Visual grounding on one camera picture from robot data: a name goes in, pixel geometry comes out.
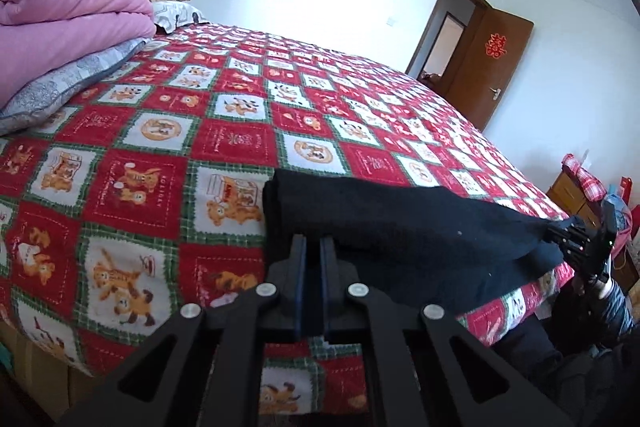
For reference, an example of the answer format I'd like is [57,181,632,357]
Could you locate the red paper door decoration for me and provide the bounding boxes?
[483,33,506,58]

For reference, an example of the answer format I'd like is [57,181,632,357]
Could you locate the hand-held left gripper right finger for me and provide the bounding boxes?
[320,236,576,427]

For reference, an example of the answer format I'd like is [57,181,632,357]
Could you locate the grey patterned pillow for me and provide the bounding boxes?
[0,38,151,136]

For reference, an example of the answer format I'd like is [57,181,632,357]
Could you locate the red plaid cloth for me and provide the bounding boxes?
[561,153,608,202]

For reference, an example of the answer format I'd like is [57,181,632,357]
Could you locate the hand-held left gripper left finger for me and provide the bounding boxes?
[60,234,308,427]

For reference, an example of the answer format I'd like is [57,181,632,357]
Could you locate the red printed blanket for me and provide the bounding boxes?
[0,23,576,427]

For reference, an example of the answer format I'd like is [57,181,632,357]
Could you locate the brown wooden door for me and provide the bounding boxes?
[442,7,535,132]

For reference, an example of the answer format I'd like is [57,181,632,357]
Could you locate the wooden cabinet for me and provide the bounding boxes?
[546,172,606,233]

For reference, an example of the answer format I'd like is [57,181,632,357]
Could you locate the white pillow with dark print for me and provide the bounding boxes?
[151,1,210,32]

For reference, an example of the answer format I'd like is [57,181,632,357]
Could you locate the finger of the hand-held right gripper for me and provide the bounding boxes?
[547,216,586,238]
[550,237,586,260]

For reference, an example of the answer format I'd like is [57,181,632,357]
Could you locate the wooden bed frame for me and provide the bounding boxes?
[0,307,98,413]

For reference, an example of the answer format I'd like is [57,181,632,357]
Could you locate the person's right forearm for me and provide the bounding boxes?
[585,279,638,349]

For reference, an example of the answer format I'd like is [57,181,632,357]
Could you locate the black pants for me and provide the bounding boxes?
[261,168,581,323]

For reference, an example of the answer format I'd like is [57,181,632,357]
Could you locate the pink folded quilt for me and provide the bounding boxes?
[0,0,157,105]

